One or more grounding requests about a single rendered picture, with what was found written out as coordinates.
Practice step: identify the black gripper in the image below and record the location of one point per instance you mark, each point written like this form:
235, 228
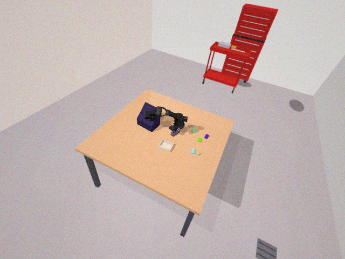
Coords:
174, 127

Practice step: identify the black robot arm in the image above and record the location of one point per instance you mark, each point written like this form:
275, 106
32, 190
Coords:
158, 111

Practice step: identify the white shallow tray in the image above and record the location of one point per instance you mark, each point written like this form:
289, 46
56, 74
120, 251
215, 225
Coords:
165, 145

